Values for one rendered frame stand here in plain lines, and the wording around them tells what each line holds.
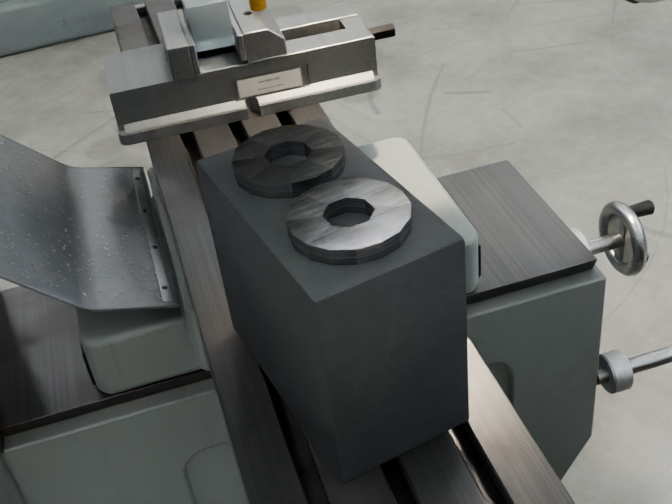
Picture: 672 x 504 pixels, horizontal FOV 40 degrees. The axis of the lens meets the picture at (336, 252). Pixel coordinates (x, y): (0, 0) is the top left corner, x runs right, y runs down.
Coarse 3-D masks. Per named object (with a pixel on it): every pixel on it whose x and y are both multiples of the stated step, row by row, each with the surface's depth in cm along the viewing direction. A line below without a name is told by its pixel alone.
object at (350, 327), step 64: (320, 128) 76; (256, 192) 71; (320, 192) 68; (384, 192) 68; (256, 256) 70; (320, 256) 63; (384, 256) 64; (448, 256) 64; (256, 320) 77; (320, 320) 62; (384, 320) 65; (448, 320) 68; (320, 384) 67; (384, 384) 68; (448, 384) 72; (320, 448) 74; (384, 448) 72
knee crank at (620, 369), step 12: (660, 348) 137; (600, 360) 135; (612, 360) 133; (624, 360) 133; (636, 360) 135; (648, 360) 135; (660, 360) 135; (600, 372) 134; (612, 372) 132; (624, 372) 132; (636, 372) 135; (612, 384) 133; (624, 384) 133
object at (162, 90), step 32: (288, 32) 125; (320, 32) 126; (352, 32) 121; (128, 64) 121; (160, 64) 120; (192, 64) 115; (224, 64) 117; (256, 64) 118; (288, 64) 119; (320, 64) 120; (352, 64) 121; (128, 96) 116; (160, 96) 117; (192, 96) 118; (224, 96) 119; (256, 96) 120; (288, 96) 120; (320, 96) 121; (128, 128) 117; (160, 128) 118; (192, 128) 119
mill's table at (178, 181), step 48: (144, 0) 157; (192, 144) 121; (240, 144) 120; (192, 192) 107; (192, 240) 100; (192, 288) 93; (240, 384) 82; (480, 384) 79; (240, 432) 77; (288, 432) 80; (480, 432) 75; (528, 432) 74; (288, 480) 73; (336, 480) 72; (384, 480) 72; (432, 480) 71; (480, 480) 74; (528, 480) 70
